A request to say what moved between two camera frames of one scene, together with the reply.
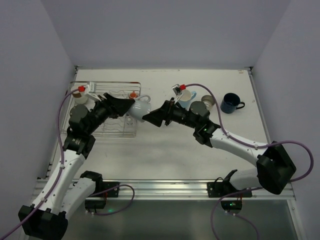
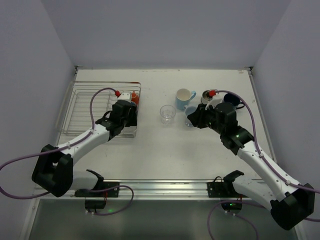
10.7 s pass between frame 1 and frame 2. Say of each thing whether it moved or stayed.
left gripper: moved
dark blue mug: stayed
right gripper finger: moved
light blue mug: stayed
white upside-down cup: moved
